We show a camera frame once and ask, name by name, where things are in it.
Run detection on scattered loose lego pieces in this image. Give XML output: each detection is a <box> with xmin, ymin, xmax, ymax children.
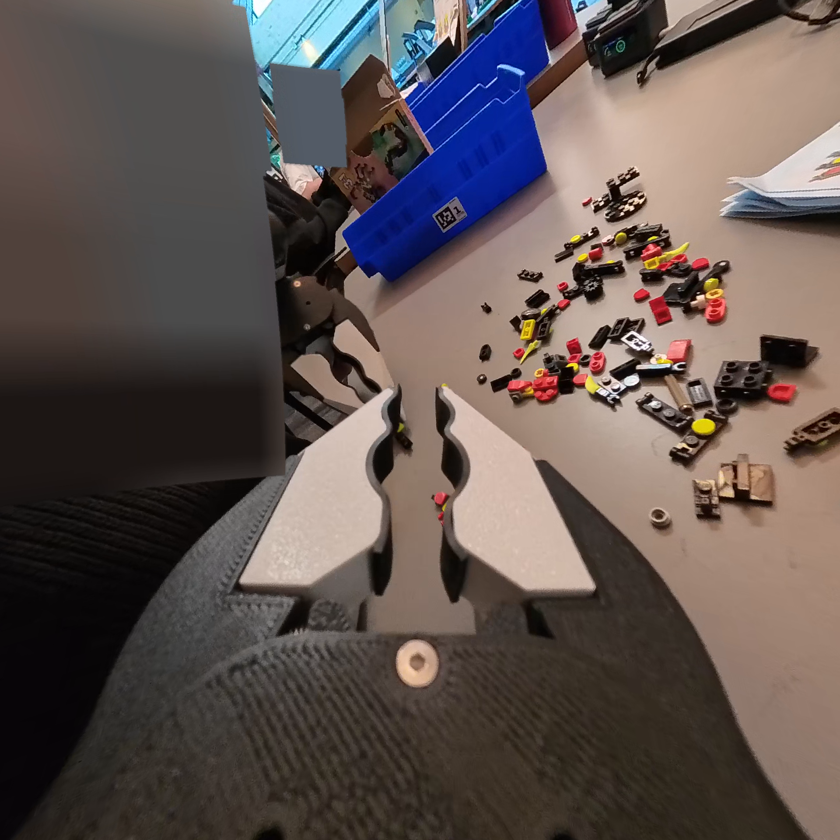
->
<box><xmin>476</xmin><ymin>166</ymin><xmax>840</xmax><ymax>529</ymax></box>

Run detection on black power adapter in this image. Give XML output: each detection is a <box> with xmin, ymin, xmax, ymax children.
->
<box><xmin>637</xmin><ymin>0</ymin><xmax>788</xmax><ymax>86</ymax></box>

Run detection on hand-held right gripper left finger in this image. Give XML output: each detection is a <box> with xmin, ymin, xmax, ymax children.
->
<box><xmin>238</xmin><ymin>385</ymin><xmax>404</xmax><ymax>632</ymax></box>

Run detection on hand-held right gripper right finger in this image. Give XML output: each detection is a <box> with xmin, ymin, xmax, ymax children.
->
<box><xmin>434</xmin><ymin>385</ymin><xmax>598</xmax><ymax>634</ymax></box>

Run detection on lego instruction booklet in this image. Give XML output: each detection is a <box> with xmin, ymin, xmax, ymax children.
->
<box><xmin>718</xmin><ymin>121</ymin><xmax>840</xmax><ymax>219</ymax></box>

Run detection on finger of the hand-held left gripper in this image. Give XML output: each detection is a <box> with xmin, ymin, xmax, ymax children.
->
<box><xmin>285</xmin><ymin>353</ymin><xmax>371</xmax><ymax>416</ymax></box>
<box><xmin>330</xmin><ymin>320</ymin><xmax>396</xmax><ymax>403</ymax></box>

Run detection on printed cardboard lego box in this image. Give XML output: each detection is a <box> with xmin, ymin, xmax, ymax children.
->
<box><xmin>331</xmin><ymin>54</ymin><xmax>434</xmax><ymax>214</ymax></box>

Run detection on black cable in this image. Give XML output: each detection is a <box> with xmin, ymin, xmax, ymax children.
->
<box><xmin>777</xmin><ymin>0</ymin><xmax>840</xmax><ymax>27</ymax></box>

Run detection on dark red bottle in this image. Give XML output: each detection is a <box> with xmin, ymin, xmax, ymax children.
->
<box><xmin>539</xmin><ymin>0</ymin><xmax>580</xmax><ymax>50</ymax></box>

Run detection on blue plastic bin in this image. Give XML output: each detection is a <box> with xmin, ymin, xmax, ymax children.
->
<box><xmin>341</xmin><ymin>64</ymin><xmax>549</xmax><ymax>283</ymax></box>
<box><xmin>400</xmin><ymin>0</ymin><xmax>551</xmax><ymax>106</ymax></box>

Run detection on black charging case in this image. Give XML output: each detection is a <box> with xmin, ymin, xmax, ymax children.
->
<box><xmin>584</xmin><ymin>0</ymin><xmax>670</xmax><ymax>80</ymax></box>

